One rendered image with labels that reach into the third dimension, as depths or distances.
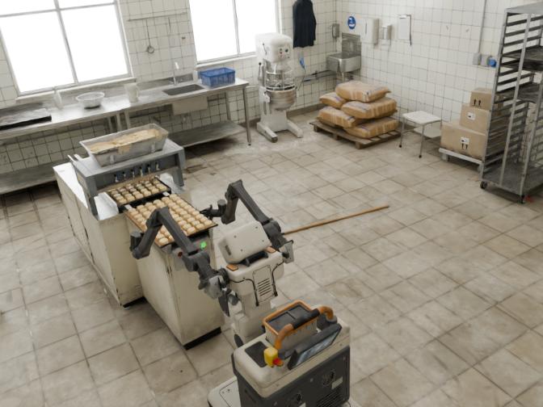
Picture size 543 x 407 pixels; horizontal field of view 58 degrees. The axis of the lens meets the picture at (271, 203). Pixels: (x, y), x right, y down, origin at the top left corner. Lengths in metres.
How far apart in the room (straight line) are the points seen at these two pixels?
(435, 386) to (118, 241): 2.34
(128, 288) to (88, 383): 0.76
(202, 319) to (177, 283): 0.39
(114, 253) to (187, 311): 0.75
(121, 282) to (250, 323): 1.56
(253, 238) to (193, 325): 1.25
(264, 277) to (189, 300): 1.02
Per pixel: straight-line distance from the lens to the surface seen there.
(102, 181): 3.57
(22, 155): 6.79
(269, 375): 2.22
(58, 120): 6.00
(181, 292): 3.24
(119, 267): 3.80
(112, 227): 3.63
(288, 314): 2.35
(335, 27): 8.08
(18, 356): 4.02
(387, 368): 3.38
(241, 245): 2.30
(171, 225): 2.51
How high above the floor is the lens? 2.44
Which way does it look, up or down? 28 degrees down
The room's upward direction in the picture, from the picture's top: 4 degrees counter-clockwise
